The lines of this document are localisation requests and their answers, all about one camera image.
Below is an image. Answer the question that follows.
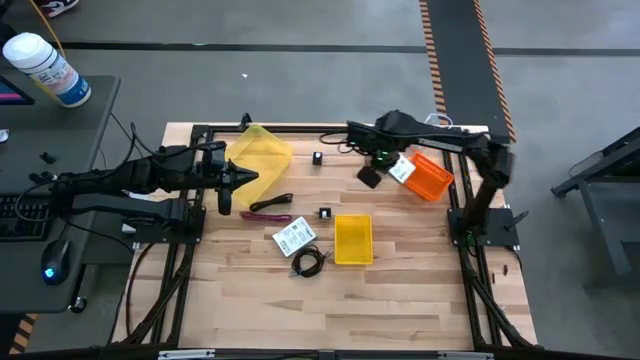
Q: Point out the translucent yellow plastic bin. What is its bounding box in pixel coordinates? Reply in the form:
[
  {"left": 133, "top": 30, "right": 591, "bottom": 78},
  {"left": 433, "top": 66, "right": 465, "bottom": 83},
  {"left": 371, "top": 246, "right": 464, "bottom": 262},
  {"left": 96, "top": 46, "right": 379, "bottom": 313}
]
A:
[{"left": 224, "top": 123, "right": 295, "bottom": 209}]

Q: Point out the black striped floor cable cover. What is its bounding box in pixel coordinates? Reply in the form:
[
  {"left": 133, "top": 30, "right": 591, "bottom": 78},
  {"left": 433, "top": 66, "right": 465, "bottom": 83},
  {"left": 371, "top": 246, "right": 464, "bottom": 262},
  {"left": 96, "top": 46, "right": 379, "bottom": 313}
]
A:
[{"left": 418, "top": 0, "right": 517, "bottom": 145}]

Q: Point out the black desk cable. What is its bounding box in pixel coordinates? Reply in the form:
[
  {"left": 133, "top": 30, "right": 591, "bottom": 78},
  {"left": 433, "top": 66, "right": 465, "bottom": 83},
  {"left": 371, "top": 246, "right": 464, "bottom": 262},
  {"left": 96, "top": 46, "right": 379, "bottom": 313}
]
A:
[{"left": 108, "top": 111, "right": 169, "bottom": 157}]

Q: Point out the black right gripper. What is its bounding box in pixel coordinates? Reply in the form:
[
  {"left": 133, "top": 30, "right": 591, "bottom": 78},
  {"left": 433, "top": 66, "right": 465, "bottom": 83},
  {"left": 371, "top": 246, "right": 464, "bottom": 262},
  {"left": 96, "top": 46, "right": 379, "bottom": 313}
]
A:
[{"left": 357, "top": 142, "right": 402, "bottom": 190}]

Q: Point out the yellow perforated plastic basket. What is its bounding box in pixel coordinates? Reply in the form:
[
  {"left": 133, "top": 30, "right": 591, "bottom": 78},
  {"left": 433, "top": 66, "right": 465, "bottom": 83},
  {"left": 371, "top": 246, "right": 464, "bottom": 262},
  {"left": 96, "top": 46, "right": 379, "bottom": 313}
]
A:
[{"left": 333, "top": 214, "right": 375, "bottom": 266}]

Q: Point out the person's shoe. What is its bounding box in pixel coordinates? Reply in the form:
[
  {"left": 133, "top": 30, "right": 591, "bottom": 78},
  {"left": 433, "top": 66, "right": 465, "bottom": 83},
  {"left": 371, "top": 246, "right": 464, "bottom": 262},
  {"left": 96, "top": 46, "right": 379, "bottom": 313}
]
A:
[{"left": 38, "top": 0, "right": 81, "bottom": 19}]

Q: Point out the desk monitor corner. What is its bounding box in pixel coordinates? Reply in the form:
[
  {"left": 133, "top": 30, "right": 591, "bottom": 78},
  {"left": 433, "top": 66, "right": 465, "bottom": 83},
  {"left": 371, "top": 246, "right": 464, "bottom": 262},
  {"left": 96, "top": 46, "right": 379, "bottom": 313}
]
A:
[{"left": 0, "top": 74, "right": 36, "bottom": 107}]

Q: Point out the black keyboard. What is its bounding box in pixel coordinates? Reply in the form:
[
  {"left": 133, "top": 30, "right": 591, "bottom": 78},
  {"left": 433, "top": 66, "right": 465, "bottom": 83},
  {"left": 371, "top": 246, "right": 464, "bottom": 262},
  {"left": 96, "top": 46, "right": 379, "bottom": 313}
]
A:
[{"left": 0, "top": 193, "right": 55, "bottom": 243}]

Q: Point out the white wipes canister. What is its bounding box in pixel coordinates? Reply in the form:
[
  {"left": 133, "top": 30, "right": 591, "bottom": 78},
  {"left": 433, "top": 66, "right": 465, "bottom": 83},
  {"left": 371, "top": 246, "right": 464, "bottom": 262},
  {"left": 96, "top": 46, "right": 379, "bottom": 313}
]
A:
[{"left": 2, "top": 31, "right": 93, "bottom": 109}]

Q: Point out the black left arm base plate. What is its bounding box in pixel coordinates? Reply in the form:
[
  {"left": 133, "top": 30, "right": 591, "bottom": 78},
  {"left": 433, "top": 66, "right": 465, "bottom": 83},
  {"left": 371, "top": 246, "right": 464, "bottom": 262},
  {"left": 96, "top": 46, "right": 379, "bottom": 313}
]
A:
[{"left": 121, "top": 204, "right": 207, "bottom": 246}]

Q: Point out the black aluminium rig frame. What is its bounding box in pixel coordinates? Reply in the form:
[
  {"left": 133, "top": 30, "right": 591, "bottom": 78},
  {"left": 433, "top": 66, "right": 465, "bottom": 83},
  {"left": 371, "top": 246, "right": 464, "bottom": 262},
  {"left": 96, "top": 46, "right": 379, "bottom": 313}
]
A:
[{"left": 110, "top": 112, "right": 540, "bottom": 360}]

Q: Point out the orange perforated plastic basket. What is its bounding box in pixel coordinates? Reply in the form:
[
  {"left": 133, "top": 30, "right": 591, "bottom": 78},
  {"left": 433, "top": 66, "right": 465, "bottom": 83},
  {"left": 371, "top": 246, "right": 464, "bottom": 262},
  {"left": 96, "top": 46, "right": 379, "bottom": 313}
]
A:
[{"left": 403, "top": 150, "right": 456, "bottom": 203}]

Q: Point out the white loose cable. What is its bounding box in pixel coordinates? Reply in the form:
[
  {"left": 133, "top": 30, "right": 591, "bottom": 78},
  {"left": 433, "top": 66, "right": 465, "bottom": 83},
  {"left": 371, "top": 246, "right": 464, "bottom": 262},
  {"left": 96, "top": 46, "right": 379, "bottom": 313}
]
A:
[{"left": 424, "top": 112, "right": 455, "bottom": 127}]

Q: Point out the dark grey desk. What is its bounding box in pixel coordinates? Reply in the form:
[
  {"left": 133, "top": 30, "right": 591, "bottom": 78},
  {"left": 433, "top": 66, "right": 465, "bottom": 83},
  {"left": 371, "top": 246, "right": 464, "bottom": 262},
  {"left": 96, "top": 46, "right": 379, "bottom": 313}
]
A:
[{"left": 0, "top": 74, "right": 122, "bottom": 314}]

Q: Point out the white labelled packet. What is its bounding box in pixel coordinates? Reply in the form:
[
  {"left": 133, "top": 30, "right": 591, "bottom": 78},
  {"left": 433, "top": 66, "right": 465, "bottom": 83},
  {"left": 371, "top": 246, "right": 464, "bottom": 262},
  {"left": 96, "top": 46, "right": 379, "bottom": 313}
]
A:
[
  {"left": 272, "top": 215, "right": 318, "bottom": 258},
  {"left": 388, "top": 153, "right": 417, "bottom": 185}
]

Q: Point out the yellow hanging cable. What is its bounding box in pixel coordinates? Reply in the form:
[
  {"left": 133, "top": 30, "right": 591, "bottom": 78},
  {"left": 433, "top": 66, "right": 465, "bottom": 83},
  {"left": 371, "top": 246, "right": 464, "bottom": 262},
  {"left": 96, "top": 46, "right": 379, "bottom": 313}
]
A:
[{"left": 28, "top": 0, "right": 67, "bottom": 57}]

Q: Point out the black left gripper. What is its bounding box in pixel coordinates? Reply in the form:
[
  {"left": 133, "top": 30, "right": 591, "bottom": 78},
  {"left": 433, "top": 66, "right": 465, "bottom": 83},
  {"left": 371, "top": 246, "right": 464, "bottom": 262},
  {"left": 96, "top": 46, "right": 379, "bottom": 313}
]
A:
[{"left": 201, "top": 141, "right": 260, "bottom": 217}]

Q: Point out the silver mounting bracket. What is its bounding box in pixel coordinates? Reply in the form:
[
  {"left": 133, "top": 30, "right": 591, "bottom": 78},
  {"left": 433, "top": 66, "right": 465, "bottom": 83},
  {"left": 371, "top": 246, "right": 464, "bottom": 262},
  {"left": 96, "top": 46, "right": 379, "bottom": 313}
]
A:
[
  {"left": 157, "top": 349, "right": 217, "bottom": 360},
  {"left": 437, "top": 351, "right": 495, "bottom": 360}
]

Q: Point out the red cable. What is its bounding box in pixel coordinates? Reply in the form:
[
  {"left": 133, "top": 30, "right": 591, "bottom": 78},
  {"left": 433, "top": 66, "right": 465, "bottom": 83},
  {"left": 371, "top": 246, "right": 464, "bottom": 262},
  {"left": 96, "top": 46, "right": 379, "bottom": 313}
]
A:
[{"left": 239, "top": 210, "right": 294, "bottom": 224}]

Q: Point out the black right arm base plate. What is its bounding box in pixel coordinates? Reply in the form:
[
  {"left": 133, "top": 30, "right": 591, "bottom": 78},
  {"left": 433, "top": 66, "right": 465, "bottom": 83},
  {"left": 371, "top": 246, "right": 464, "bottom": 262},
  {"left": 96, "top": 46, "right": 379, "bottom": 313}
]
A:
[{"left": 447, "top": 206, "right": 522, "bottom": 248}]

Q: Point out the black computer mouse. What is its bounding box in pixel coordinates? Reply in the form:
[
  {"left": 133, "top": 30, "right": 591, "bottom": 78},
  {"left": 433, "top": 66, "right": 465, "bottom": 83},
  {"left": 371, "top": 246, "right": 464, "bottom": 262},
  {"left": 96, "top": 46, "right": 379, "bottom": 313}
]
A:
[{"left": 40, "top": 238, "right": 73, "bottom": 287}]

